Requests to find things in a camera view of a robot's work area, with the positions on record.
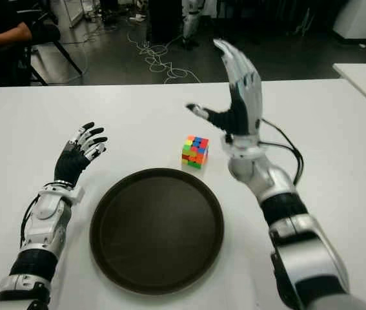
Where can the white cabinet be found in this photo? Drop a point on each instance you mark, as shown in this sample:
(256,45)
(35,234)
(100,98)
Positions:
(360,19)

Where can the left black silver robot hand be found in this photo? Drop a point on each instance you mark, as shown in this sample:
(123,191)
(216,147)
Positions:
(68,163)

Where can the left silver black robot arm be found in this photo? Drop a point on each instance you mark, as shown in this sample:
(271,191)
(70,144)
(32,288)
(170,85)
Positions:
(45,213)

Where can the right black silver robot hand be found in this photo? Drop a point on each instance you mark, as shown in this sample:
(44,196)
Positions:
(244,106)

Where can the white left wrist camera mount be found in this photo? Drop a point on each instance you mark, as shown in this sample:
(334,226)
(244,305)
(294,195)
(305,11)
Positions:
(77,195)

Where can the white humanoid robot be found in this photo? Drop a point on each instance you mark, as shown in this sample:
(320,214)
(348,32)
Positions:
(189,26)

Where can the black chair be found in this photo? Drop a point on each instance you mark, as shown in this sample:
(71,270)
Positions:
(69,61)

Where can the right silver black robot arm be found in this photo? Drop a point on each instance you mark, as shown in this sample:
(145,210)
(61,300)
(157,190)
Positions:
(276,181)

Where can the white panel board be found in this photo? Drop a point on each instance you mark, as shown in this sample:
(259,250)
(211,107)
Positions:
(73,13)

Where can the folded metal stand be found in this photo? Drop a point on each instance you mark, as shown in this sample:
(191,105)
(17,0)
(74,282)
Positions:
(305,22)

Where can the seated person in black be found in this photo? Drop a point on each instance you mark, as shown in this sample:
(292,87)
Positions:
(5,35)

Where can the multicoloured Rubik's cube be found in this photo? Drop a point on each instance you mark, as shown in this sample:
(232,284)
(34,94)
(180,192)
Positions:
(193,155)

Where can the dark brown round plate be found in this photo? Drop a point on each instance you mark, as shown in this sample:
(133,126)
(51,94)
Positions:
(157,226)

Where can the black cabinet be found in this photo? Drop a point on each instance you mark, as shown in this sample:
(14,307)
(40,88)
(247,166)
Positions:
(166,22)

